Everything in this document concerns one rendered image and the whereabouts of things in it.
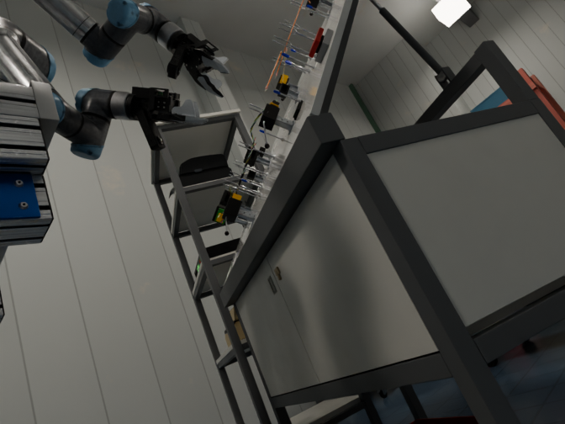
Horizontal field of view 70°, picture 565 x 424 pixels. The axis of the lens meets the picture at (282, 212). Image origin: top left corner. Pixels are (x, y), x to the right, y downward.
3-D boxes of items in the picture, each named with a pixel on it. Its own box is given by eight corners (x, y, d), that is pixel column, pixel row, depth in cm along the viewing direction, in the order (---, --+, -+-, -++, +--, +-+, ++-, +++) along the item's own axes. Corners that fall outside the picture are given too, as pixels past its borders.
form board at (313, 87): (224, 294, 177) (220, 292, 177) (282, 126, 230) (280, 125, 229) (319, 116, 77) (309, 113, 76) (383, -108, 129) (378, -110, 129)
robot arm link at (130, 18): (108, 41, 111) (135, 48, 121) (132, 13, 106) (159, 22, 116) (92, 18, 111) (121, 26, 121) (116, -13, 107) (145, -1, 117)
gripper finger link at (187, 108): (204, 99, 103) (171, 96, 104) (203, 123, 104) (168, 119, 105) (209, 102, 106) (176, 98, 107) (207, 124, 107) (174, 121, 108)
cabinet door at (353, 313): (435, 352, 65) (329, 154, 79) (318, 384, 112) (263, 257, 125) (446, 347, 66) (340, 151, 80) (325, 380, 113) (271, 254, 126)
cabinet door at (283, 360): (319, 384, 112) (265, 257, 125) (270, 397, 159) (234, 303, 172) (325, 380, 113) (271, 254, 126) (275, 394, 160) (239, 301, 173)
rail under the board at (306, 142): (321, 143, 74) (306, 115, 76) (224, 308, 174) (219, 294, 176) (345, 138, 76) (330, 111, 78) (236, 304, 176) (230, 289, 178)
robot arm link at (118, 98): (109, 117, 107) (126, 121, 115) (125, 119, 106) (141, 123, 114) (111, 87, 106) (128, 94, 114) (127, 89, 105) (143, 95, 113)
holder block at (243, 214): (245, 245, 129) (214, 234, 128) (256, 214, 135) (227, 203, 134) (247, 239, 125) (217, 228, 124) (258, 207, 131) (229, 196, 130)
